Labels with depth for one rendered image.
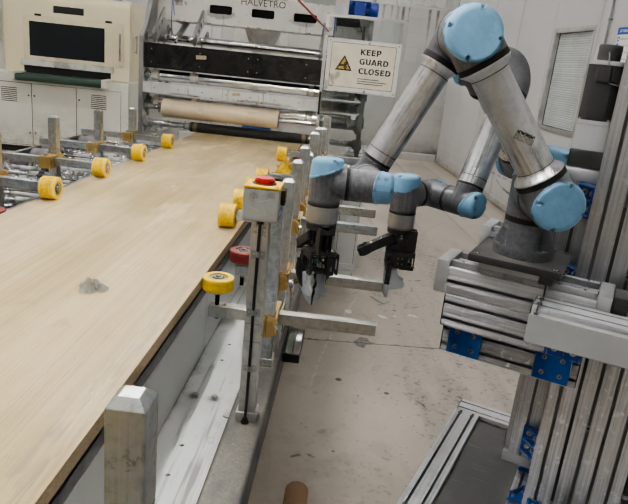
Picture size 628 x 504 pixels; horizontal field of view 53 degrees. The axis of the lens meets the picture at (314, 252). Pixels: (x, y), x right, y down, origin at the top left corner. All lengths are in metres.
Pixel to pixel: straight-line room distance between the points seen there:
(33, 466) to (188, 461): 0.52
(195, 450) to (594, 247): 1.13
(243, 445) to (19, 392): 0.45
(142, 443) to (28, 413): 0.54
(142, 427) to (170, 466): 0.86
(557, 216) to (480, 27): 0.44
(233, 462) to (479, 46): 0.96
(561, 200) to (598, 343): 0.33
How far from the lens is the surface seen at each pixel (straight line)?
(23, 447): 1.01
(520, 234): 1.63
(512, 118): 1.44
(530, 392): 2.02
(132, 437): 0.56
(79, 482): 1.10
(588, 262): 1.81
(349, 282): 1.84
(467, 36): 1.39
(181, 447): 1.47
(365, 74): 4.23
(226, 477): 1.26
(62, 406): 1.09
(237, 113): 4.35
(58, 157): 2.88
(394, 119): 1.54
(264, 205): 1.21
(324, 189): 1.42
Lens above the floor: 1.46
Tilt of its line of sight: 17 degrees down
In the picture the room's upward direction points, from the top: 6 degrees clockwise
